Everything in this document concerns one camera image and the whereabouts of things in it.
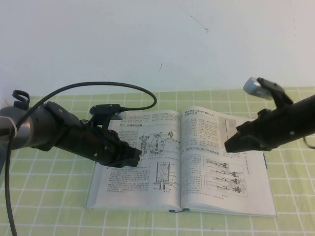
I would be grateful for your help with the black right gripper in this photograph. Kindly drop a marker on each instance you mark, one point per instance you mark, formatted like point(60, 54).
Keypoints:
point(270, 130)

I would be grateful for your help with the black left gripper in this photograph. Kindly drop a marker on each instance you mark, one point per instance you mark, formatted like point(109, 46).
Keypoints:
point(91, 142)

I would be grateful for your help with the technical hardcover book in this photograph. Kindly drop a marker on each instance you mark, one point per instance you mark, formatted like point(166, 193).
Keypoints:
point(137, 186)

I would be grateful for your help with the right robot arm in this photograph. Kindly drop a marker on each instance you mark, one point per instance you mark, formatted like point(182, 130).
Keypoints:
point(305, 118)

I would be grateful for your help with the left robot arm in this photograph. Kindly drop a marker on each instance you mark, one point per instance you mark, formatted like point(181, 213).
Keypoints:
point(37, 127)

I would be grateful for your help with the green white checked tablecloth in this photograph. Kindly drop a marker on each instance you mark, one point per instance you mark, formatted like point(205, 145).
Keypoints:
point(49, 184)

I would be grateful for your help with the white zip tie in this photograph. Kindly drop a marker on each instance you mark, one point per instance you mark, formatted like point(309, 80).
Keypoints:
point(13, 125)

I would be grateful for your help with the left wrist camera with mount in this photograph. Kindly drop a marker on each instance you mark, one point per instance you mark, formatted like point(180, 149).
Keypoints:
point(105, 108)

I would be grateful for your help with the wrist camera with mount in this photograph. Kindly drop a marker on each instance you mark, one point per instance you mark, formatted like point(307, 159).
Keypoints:
point(261, 89)
point(105, 108)

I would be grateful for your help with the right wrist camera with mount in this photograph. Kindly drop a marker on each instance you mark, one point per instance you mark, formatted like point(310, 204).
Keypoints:
point(261, 89)

